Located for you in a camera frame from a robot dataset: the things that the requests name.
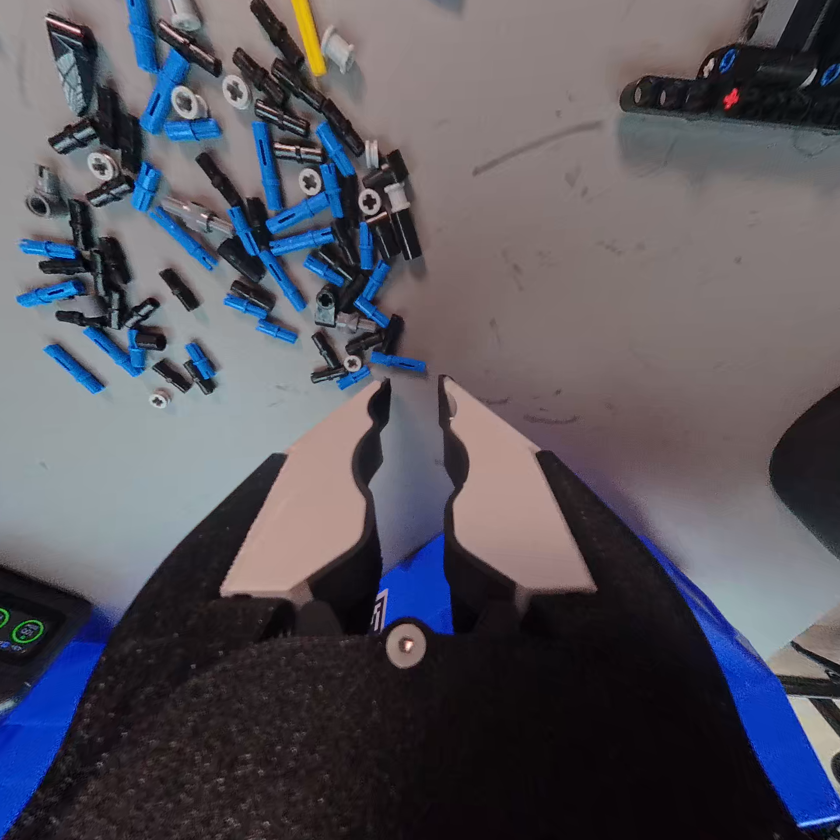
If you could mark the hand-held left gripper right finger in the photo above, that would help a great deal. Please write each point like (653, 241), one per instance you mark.
(519, 525)

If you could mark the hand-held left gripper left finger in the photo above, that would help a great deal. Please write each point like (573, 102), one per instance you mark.
(309, 525)

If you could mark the pile of blue black pins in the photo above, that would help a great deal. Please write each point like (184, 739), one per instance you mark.
(263, 197)

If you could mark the grey toy brick chassis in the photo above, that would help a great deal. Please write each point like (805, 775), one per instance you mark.
(748, 85)

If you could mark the grey desk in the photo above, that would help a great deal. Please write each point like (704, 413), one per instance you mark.
(591, 289)

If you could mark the blue plastic bin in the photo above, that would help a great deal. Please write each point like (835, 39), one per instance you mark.
(748, 683)

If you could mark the black power unit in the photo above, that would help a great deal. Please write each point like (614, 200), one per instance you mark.
(33, 630)

